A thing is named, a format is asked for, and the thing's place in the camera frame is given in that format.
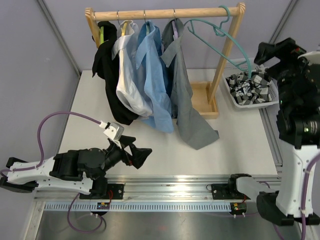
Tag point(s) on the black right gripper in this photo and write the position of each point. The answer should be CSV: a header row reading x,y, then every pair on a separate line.
x,y
286,50

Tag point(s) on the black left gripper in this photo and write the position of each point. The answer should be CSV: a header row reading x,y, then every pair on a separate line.
x,y
139,155

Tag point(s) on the black white checked shirt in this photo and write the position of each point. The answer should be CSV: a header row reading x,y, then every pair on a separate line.
x,y
252,90

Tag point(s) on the grey shirt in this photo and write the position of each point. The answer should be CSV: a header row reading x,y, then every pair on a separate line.
x,y
194,130

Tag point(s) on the purple plastic hanger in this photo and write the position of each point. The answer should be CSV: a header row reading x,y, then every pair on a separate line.
x,y
174,26

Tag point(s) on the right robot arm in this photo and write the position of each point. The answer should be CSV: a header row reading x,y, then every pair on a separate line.
x,y
299,134

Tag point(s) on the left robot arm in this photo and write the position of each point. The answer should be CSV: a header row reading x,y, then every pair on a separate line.
x,y
82,171

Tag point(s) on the blue shirt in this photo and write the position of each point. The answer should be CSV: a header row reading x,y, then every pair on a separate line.
x,y
153,79

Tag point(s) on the yellow plastic hanger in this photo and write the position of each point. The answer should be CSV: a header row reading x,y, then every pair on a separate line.
x,y
123,26

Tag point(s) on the green plastic hanger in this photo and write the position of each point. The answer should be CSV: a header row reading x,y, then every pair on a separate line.
x,y
102,33

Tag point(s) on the white plastic basket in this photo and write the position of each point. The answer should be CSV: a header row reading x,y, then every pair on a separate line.
x,y
241,65

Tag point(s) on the wooden clothes rack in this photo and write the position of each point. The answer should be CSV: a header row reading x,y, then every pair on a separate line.
x,y
204,97

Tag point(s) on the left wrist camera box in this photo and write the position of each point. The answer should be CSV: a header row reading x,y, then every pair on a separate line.
x,y
113,131

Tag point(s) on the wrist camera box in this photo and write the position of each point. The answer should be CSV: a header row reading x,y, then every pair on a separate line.
x,y
113,131
312,57

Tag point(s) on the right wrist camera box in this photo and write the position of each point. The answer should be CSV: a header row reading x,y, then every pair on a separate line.
x,y
312,57

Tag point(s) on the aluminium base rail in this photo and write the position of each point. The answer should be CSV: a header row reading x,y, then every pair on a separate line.
x,y
167,188

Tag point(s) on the white slotted cable duct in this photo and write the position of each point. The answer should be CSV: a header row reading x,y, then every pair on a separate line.
x,y
119,206

